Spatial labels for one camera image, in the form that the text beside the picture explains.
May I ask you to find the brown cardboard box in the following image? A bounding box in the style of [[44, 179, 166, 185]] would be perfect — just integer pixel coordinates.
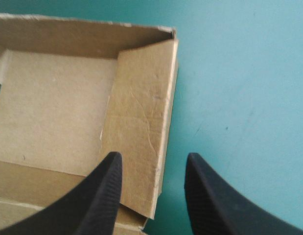
[[0, 12, 179, 235]]

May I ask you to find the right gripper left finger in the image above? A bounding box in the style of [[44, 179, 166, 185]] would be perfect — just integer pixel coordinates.
[[0, 151, 123, 235]]

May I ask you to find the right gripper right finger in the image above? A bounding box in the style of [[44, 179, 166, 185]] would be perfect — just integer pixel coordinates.
[[184, 152, 303, 235]]

